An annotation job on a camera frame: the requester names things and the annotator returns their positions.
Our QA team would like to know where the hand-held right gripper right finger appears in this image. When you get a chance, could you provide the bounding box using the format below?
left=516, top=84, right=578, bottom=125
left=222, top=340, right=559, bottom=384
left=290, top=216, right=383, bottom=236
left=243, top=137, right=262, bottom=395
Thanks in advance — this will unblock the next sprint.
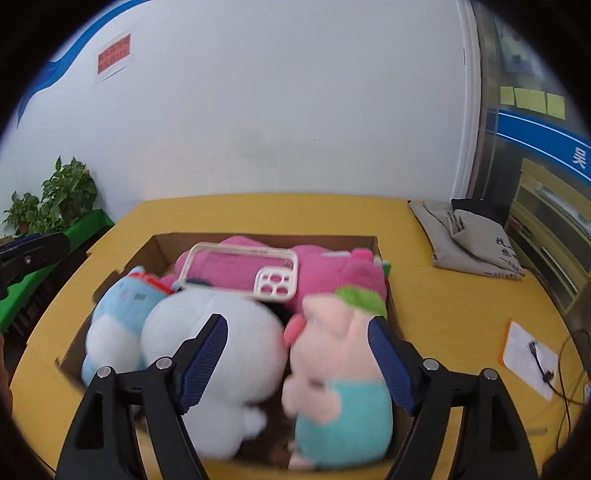
left=367, top=315, right=540, bottom=480

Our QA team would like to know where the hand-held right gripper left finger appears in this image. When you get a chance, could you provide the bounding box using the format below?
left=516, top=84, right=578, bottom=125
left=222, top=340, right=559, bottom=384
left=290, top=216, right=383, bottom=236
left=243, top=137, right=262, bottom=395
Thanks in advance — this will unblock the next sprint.
left=55, top=313, right=229, bottom=480

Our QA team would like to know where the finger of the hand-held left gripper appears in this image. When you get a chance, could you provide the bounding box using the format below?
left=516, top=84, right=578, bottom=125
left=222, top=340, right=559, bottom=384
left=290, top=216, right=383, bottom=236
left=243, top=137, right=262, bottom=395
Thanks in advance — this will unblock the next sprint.
left=0, top=232, right=71, bottom=301

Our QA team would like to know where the white plush toy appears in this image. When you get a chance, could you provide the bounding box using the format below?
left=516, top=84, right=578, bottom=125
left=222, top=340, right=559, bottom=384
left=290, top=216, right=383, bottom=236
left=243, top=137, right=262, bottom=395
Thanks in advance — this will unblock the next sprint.
left=141, top=288, right=288, bottom=460

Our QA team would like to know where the pink pig plush teal body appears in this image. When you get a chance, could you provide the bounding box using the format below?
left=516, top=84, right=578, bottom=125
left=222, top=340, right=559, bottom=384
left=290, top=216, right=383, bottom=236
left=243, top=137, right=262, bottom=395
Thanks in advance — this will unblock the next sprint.
left=281, top=286, right=394, bottom=472

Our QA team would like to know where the blue plush toy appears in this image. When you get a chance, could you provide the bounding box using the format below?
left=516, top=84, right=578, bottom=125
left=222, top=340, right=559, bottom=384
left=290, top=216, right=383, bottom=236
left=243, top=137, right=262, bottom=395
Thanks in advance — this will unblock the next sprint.
left=82, top=265, right=178, bottom=386

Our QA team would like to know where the pink plush bear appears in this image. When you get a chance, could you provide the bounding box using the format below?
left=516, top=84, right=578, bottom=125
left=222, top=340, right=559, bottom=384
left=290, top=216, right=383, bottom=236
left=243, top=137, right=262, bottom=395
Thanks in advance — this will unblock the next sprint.
left=159, top=235, right=392, bottom=319

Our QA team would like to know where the clear phone case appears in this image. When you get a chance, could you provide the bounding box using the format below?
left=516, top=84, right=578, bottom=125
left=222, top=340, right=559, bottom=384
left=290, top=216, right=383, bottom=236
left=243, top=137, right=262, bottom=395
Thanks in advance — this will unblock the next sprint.
left=177, top=242, right=300, bottom=302

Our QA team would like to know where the brown cardboard box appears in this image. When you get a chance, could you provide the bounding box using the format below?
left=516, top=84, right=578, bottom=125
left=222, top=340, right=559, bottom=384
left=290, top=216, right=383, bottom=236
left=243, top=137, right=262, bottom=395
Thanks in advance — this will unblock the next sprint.
left=55, top=232, right=411, bottom=472

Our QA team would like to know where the green cloth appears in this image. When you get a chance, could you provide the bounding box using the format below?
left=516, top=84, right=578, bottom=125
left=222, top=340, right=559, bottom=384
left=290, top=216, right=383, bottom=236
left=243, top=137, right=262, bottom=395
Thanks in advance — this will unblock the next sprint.
left=0, top=210, right=115, bottom=324

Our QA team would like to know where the green potted plant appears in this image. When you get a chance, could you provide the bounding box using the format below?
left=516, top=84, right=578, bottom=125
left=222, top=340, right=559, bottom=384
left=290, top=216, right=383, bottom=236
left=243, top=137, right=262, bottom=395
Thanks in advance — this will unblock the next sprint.
left=2, top=156, right=99, bottom=236

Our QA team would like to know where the white paper sheet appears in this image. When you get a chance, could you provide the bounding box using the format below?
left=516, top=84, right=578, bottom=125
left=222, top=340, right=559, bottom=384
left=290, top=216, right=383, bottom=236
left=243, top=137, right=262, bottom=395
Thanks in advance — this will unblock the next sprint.
left=501, top=320, right=561, bottom=401

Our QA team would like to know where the grey cloth bag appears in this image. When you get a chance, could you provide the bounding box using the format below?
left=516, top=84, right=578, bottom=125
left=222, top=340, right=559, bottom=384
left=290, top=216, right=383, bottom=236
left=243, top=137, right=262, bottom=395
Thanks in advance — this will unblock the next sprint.
left=409, top=199, right=526, bottom=279

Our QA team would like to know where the yellow framed shelf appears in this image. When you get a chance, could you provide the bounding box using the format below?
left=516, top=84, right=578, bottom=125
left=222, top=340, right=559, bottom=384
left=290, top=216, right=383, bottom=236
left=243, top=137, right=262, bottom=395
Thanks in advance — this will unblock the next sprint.
left=508, top=159, right=591, bottom=315

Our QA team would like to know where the blue glass banner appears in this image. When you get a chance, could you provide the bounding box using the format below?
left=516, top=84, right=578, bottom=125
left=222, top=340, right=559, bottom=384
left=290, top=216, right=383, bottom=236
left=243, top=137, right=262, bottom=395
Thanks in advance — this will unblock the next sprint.
left=487, top=108, right=591, bottom=183

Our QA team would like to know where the cartoon poster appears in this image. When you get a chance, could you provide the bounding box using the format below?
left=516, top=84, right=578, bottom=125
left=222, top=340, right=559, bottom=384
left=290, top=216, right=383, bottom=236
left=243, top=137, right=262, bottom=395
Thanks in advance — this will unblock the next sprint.
left=501, top=28, right=536, bottom=75

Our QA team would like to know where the short black cable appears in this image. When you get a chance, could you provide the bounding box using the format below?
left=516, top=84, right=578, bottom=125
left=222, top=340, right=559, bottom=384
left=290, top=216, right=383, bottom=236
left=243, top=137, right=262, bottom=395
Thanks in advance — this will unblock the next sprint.
left=529, top=340, right=555, bottom=384

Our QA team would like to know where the long black cable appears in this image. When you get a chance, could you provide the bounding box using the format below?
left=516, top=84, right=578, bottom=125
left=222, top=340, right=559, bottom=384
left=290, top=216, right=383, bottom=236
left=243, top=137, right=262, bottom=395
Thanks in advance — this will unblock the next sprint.
left=556, top=332, right=575, bottom=444

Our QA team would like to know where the blue wall stripe decal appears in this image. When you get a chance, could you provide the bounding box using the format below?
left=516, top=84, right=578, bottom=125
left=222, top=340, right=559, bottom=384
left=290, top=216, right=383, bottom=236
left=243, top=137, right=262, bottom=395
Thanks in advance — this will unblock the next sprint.
left=16, top=0, right=153, bottom=130

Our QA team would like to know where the red wall sign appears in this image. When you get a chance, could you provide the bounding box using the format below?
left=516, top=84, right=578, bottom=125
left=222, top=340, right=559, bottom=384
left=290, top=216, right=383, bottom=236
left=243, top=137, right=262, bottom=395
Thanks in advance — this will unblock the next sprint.
left=95, top=32, right=134, bottom=85

